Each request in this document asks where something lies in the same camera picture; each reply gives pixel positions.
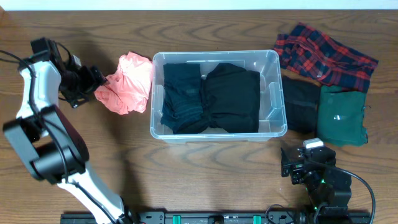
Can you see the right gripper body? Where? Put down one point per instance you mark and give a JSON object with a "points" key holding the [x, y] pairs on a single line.
{"points": [[298, 175]]}

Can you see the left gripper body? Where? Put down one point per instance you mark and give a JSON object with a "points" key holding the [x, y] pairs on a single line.
{"points": [[86, 83]]}

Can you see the pink garment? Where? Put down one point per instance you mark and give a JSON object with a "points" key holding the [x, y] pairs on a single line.
{"points": [[128, 88]]}

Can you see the green garment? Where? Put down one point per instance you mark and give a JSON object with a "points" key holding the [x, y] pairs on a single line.
{"points": [[340, 117]]}

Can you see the large black garment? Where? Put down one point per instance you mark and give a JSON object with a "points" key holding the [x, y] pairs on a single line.
{"points": [[230, 97]]}

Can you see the dark navy garment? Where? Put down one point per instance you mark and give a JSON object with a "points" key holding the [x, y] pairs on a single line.
{"points": [[182, 107]]}

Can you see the red plaid flannel garment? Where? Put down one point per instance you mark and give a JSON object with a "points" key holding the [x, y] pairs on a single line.
{"points": [[314, 54]]}

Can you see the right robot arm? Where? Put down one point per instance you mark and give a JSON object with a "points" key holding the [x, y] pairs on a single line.
{"points": [[329, 190]]}

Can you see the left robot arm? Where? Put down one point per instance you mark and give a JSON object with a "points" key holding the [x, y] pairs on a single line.
{"points": [[46, 142]]}

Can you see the clear plastic storage bin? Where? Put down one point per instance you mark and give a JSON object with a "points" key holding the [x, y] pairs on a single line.
{"points": [[272, 118]]}

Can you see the black mounting rail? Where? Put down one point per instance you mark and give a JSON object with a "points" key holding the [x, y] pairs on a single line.
{"points": [[273, 216]]}

